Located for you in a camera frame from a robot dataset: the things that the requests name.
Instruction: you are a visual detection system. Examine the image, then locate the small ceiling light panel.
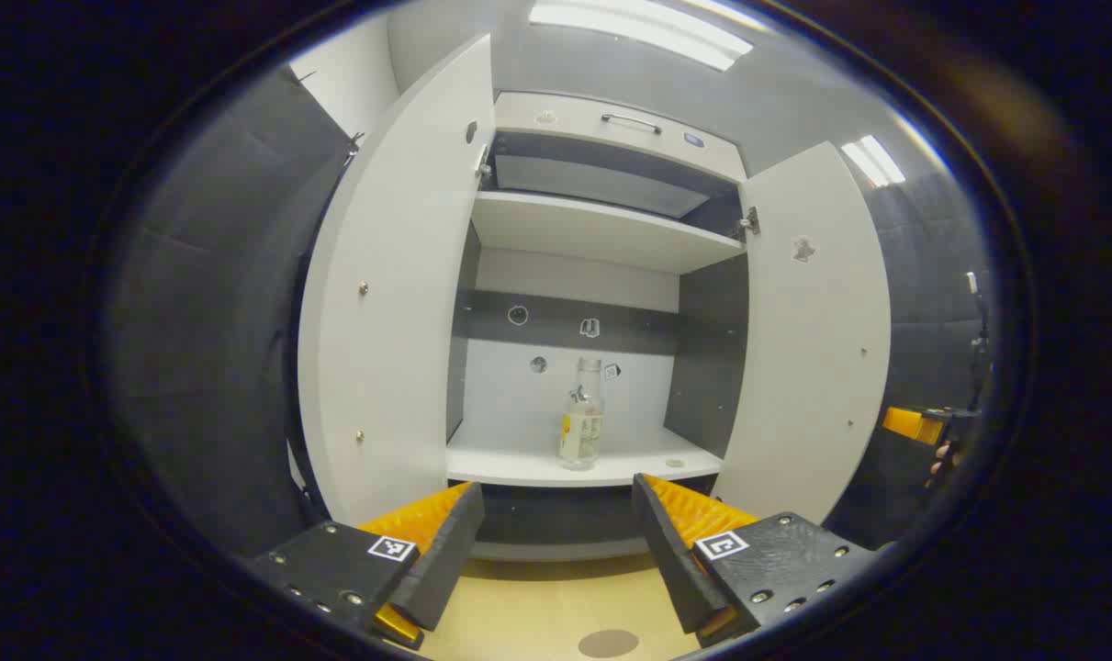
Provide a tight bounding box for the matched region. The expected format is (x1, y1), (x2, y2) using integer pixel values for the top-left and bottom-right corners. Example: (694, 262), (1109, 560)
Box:
(840, 135), (907, 187)

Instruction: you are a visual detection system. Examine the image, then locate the metal drawer handle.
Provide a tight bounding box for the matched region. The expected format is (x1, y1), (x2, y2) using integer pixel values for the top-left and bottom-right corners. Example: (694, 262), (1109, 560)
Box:
(600, 112), (664, 135)

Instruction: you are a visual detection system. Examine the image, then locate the large ceiling light panel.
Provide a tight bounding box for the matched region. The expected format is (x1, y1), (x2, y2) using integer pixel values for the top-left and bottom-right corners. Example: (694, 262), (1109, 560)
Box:
(528, 0), (754, 73)

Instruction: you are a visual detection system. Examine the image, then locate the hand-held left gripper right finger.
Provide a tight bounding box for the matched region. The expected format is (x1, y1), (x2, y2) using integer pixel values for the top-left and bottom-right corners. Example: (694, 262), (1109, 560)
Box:
(631, 473), (887, 648)

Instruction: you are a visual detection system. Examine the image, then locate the brown round coaster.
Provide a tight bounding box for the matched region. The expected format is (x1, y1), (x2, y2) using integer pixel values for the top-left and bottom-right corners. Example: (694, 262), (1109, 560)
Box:
(578, 629), (640, 659)

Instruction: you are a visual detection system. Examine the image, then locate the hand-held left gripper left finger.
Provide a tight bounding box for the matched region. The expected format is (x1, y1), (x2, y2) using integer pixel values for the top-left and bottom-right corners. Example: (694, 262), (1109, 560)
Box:
(243, 480), (486, 651)

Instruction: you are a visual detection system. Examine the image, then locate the white cabinet drawer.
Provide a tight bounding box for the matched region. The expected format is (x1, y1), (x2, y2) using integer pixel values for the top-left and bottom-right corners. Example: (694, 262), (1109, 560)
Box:
(494, 90), (747, 183)

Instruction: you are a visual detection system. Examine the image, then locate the black backdrop cloth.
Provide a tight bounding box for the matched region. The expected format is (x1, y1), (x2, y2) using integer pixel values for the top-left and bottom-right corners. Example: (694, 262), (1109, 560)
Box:
(106, 64), (997, 561)

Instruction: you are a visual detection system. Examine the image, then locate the white cabinet door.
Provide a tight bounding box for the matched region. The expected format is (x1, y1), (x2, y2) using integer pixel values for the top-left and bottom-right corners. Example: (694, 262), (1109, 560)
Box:
(710, 140), (893, 526)
(297, 34), (497, 529)

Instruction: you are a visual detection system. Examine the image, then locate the clear glass bottle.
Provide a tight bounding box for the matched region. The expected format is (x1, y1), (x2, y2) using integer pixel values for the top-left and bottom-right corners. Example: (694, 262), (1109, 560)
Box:
(558, 356), (606, 472)

